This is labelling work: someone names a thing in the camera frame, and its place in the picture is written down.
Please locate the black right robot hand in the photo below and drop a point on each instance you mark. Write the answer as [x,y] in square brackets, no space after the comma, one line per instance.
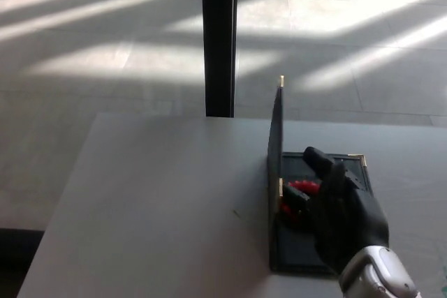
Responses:
[345,214]

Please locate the black USC diary gold corners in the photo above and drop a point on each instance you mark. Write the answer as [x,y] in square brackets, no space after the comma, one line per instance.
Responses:
[279,158]

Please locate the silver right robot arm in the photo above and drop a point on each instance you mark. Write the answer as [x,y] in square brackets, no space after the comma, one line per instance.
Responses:
[375,273]

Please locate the black vertical pillar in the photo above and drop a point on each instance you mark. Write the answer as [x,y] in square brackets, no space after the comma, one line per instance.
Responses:
[218,39]

